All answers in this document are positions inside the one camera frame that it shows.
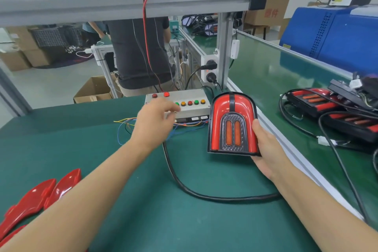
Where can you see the person's right hand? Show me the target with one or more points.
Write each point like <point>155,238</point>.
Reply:
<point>270,154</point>

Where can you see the person's left hand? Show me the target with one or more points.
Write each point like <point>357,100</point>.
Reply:
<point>152,125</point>

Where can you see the person's right forearm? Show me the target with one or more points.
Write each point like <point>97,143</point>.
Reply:
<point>325,219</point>

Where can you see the person's left forearm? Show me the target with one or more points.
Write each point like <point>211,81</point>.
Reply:
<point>77,201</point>

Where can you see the beige test button box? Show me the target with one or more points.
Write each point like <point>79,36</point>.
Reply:
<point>195,109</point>

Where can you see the low open cardboard carton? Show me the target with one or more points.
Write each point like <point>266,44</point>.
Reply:
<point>93,89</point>

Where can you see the white power strip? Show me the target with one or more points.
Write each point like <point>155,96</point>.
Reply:
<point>205,63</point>

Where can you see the white metal stand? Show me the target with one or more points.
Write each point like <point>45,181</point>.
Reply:
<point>101,57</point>

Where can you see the black mesh basket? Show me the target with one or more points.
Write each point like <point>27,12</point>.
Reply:
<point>56,36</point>

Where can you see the blue plastic crate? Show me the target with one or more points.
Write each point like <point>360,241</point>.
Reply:
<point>334,36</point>

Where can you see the large cardboard box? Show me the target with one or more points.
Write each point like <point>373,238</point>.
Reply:
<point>35,55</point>

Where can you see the pile of red lens covers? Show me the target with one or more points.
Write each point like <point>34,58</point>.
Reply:
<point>35,198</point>

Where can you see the small cardboard box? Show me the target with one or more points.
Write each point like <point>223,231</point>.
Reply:
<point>12,61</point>

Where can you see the white switch box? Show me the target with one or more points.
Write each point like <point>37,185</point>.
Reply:
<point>235,49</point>

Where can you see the aluminium workstation frame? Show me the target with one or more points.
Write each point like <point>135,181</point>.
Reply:
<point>118,1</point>

